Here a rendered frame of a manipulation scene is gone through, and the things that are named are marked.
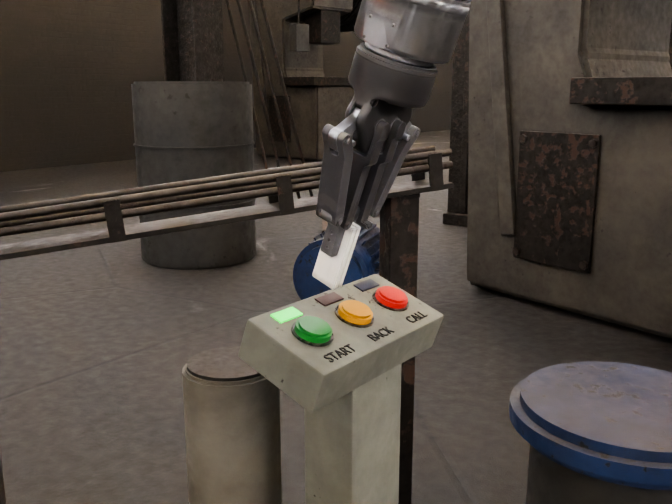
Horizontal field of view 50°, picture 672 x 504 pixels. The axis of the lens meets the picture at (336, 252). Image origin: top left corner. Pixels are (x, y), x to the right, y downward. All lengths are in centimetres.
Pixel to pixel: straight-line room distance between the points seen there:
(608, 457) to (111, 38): 837
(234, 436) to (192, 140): 261
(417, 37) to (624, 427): 60
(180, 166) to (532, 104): 159
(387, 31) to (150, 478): 131
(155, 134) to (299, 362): 281
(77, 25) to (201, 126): 544
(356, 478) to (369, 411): 8
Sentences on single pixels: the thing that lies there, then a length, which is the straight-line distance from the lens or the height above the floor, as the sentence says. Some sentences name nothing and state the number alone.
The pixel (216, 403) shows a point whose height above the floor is 49.
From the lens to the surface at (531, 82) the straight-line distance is 288.
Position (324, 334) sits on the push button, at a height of 60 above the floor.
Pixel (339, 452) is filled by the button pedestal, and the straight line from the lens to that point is 83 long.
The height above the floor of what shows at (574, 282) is 14.
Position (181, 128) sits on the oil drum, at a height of 67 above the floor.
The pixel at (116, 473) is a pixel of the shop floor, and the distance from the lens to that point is 177.
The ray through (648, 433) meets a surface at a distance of 101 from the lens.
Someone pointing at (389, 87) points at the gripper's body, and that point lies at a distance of 63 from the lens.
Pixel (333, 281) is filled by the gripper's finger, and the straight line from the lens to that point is 72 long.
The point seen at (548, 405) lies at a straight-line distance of 104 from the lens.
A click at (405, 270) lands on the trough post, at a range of 118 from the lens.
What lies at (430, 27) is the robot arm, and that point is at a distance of 62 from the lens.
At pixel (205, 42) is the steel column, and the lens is 504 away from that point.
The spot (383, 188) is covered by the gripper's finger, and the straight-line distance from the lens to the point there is 71.
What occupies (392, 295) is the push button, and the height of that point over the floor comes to 61.
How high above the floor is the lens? 85
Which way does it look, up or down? 13 degrees down
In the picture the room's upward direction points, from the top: straight up
